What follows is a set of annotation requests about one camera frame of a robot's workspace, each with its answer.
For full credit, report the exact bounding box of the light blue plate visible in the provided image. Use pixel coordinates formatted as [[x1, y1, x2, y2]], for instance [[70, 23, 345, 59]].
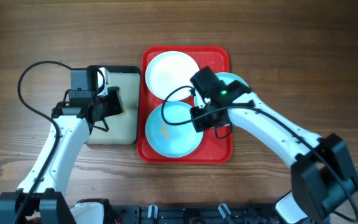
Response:
[[145, 101, 203, 158], [191, 71, 251, 110]]

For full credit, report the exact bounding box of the white round plate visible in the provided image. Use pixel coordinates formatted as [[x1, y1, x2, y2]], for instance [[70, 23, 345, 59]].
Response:
[[145, 51, 200, 100]]

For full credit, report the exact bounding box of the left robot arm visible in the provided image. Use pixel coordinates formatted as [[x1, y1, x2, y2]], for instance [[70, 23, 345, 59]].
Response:
[[0, 67, 123, 223]]

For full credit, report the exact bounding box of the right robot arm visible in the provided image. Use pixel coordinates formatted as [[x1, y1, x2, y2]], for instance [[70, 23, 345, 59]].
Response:
[[190, 67, 358, 223]]

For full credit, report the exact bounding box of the black tray with soapy water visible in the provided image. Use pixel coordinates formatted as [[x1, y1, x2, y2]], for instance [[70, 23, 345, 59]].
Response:
[[86, 65, 140, 145]]

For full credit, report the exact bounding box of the red plastic tray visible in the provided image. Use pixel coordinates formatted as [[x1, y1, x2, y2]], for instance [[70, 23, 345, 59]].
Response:
[[137, 45, 233, 164]]

